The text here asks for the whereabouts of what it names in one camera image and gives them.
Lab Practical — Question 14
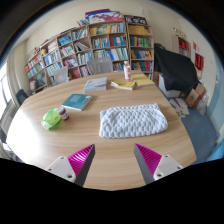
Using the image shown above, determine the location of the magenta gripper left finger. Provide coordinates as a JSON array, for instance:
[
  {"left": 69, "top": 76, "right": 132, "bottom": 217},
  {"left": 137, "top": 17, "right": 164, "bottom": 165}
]
[{"left": 45, "top": 143, "right": 96, "bottom": 187}]

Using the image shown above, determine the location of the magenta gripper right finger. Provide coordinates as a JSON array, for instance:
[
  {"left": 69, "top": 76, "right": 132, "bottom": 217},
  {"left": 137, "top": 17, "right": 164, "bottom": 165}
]
[{"left": 133, "top": 143, "right": 184, "bottom": 185}]

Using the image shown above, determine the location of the white textured towel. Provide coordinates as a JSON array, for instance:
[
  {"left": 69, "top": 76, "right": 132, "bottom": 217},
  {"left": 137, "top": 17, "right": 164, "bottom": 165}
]
[{"left": 99, "top": 104, "right": 168, "bottom": 138}]

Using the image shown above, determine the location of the green plastic bag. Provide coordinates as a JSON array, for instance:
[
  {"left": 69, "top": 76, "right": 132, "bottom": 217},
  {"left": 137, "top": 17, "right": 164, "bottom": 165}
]
[{"left": 41, "top": 107, "right": 61, "bottom": 130}]

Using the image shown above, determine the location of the small dark jar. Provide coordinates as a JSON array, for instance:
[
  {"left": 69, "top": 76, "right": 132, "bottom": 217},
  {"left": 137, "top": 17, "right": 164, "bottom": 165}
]
[{"left": 58, "top": 106, "right": 69, "bottom": 120}]

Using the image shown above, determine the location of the teal book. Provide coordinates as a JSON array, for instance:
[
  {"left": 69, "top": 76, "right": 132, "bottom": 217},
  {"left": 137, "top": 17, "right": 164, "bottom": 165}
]
[{"left": 62, "top": 94, "right": 93, "bottom": 111}]

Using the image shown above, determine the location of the white storage box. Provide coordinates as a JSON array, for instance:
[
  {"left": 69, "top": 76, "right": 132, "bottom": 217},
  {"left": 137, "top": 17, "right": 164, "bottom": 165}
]
[{"left": 159, "top": 74, "right": 180, "bottom": 98}]

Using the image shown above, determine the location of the yellow book near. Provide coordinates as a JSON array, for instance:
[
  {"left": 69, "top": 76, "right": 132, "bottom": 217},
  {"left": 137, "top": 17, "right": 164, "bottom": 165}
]
[{"left": 111, "top": 79, "right": 135, "bottom": 90}]

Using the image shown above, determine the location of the yellow book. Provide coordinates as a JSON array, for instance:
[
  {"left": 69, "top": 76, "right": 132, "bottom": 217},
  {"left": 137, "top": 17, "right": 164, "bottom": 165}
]
[
  {"left": 111, "top": 79, "right": 135, "bottom": 90},
  {"left": 131, "top": 74, "right": 154, "bottom": 87}
]

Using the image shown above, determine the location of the cardboard box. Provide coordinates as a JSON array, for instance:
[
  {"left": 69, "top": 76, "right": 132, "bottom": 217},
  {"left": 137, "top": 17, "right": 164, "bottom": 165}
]
[{"left": 186, "top": 84, "right": 206, "bottom": 109}]

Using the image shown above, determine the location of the grey book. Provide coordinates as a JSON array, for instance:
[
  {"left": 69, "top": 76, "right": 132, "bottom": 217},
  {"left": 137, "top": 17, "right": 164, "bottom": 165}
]
[{"left": 83, "top": 77, "right": 107, "bottom": 93}]

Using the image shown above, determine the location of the yellow book far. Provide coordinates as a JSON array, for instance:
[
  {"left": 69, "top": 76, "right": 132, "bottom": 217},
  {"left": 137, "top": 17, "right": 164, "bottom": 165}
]
[{"left": 131, "top": 74, "right": 154, "bottom": 87}]

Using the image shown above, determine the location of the dark blue chair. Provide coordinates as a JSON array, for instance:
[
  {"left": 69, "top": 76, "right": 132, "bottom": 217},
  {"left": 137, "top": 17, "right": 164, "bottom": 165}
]
[{"left": 16, "top": 89, "right": 28, "bottom": 105}]

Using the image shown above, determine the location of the grey chair left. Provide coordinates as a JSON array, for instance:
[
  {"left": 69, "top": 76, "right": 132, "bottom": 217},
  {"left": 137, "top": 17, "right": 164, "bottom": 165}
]
[{"left": 54, "top": 66, "right": 69, "bottom": 85}]

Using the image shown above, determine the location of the black cloth cover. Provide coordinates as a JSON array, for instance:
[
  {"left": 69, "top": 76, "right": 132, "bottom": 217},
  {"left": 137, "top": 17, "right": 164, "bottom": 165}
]
[{"left": 154, "top": 43, "right": 199, "bottom": 92}]

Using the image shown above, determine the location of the white plastic bottle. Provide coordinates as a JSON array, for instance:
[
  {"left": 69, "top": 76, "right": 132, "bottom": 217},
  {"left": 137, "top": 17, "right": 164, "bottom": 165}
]
[{"left": 123, "top": 61, "right": 131, "bottom": 81}]

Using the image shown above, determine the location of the grey mesh chair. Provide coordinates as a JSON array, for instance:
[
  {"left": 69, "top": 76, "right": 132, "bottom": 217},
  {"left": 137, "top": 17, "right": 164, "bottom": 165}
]
[{"left": 87, "top": 57, "right": 113, "bottom": 75}]

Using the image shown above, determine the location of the wooden bookshelf left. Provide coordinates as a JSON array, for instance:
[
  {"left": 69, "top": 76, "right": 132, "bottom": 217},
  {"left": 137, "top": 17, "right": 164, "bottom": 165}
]
[{"left": 24, "top": 38, "right": 62, "bottom": 93}]

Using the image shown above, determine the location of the wooden bookshelf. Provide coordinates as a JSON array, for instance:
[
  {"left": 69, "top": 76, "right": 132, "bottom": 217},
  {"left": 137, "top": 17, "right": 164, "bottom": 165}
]
[
  {"left": 24, "top": 38, "right": 62, "bottom": 93},
  {"left": 56, "top": 21, "right": 129, "bottom": 79},
  {"left": 126, "top": 23, "right": 154, "bottom": 78}
]

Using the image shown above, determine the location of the red hanging banner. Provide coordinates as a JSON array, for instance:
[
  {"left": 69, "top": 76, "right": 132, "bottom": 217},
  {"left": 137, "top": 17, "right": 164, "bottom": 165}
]
[{"left": 195, "top": 53, "right": 204, "bottom": 71}]

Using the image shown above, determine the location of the wooden bookshelf centre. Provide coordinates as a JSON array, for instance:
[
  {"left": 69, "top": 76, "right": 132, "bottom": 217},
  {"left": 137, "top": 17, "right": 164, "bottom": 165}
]
[{"left": 56, "top": 21, "right": 129, "bottom": 79}]

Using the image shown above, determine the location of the wooden bookshelf right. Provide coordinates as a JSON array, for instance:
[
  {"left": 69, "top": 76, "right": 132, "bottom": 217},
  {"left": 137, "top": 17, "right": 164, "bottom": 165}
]
[{"left": 126, "top": 23, "right": 154, "bottom": 78}]

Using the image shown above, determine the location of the small wall cabinet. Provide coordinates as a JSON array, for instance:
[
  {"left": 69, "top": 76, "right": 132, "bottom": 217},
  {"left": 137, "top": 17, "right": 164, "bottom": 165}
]
[{"left": 172, "top": 35, "right": 191, "bottom": 58}]

